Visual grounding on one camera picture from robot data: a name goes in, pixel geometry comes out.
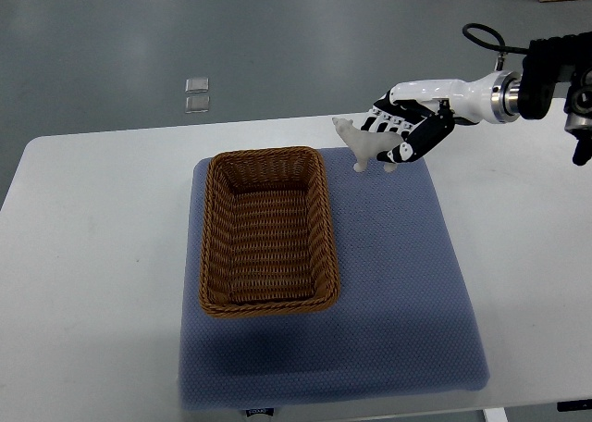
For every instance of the blue quilted mat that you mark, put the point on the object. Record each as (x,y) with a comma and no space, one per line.
(403,323)

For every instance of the white table leg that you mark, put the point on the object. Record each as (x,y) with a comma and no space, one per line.
(497,414)

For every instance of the white bear figurine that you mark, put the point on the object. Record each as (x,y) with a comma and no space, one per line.
(365,145)

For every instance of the black table control panel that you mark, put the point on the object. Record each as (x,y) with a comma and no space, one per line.
(572,406)

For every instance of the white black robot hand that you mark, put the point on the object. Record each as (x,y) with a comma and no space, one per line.
(425,112)

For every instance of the upper silver floor plate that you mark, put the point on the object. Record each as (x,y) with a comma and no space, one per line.
(197,85)

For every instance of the brown wicker basket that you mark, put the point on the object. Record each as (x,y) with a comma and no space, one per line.
(268,245)

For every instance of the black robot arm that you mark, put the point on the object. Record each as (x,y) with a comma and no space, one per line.
(548,62)

